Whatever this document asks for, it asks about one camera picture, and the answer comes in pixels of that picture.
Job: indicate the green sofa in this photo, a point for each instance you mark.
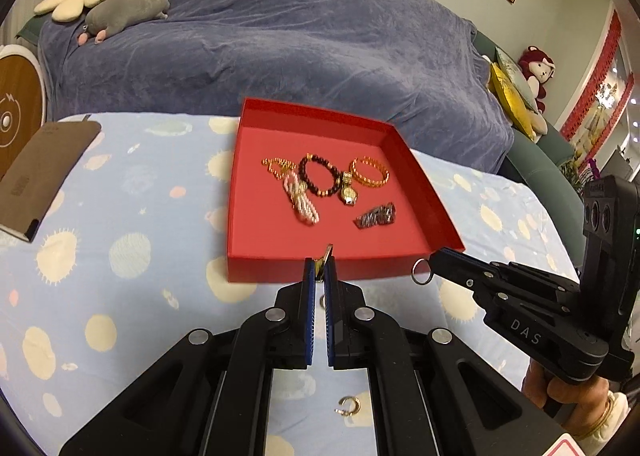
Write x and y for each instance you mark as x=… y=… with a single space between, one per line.
x=545 y=145

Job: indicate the red plush doll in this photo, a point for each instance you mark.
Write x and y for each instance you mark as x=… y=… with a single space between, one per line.
x=537 y=73

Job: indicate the person's right forearm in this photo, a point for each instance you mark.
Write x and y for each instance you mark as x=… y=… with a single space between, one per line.
x=622 y=411

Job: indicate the gold hoop earring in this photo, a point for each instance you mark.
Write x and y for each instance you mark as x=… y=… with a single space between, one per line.
x=356 y=406

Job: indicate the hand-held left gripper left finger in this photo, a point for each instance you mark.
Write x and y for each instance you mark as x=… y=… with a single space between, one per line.
x=310 y=316

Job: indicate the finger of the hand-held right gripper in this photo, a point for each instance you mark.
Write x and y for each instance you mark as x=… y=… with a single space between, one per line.
x=540 y=336
x=480 y=271

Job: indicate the gold wrist bangle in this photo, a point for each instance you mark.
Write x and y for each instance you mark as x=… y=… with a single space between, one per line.
x=602 y=415

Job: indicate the red cardboard box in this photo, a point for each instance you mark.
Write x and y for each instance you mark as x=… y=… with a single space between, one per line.
x=400 y=236

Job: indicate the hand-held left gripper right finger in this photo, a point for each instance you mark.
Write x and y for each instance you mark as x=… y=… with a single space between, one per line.
x=330 y=321

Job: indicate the grey plush toy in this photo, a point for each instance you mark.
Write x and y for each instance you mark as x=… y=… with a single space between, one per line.
x=127 y=5

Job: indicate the pale patterned cushion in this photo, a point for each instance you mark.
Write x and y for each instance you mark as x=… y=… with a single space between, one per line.
x=517 y=75

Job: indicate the blue blanket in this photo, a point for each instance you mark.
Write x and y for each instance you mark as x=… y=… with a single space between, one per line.
x=300 y=35

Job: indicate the gold woven bangle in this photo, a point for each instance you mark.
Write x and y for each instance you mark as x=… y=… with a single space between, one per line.
x=370 y=181

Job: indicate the gold watch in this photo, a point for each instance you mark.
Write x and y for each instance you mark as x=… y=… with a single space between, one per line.
x=348 y=192

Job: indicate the red framed wall decoration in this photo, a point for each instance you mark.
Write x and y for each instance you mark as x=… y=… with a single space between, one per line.
x=600 y=85

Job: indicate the silver watch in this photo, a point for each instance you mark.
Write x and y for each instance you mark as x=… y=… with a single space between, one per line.
x=376 y=217

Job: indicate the brown notebook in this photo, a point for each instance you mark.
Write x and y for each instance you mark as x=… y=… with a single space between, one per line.
x=40 y=170

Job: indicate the light blue dotted tablecloth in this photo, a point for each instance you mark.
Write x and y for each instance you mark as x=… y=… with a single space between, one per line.
x=150 y=286

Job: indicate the yellow cushion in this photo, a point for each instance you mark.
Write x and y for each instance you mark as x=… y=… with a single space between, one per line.
x=510 y=95

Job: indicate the round wooden white device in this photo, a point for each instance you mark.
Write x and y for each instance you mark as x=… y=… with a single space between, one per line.
x=15 y=105

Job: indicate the person's right hand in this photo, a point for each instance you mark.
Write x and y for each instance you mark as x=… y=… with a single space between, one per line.
x=565 y=396

